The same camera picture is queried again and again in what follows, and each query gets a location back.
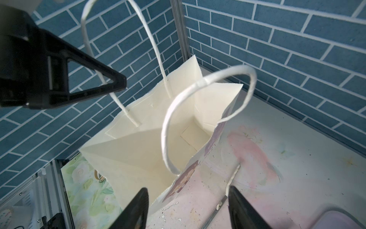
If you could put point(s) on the lavender plastic tray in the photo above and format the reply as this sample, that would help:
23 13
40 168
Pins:
336 220

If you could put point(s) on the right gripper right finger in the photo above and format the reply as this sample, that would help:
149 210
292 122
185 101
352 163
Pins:
242 214

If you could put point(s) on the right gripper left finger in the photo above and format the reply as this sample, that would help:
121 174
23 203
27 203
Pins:
134 216

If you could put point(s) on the white paper gift bag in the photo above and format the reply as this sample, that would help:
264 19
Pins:
158 141

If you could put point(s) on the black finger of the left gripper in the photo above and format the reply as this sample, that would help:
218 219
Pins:
34 66

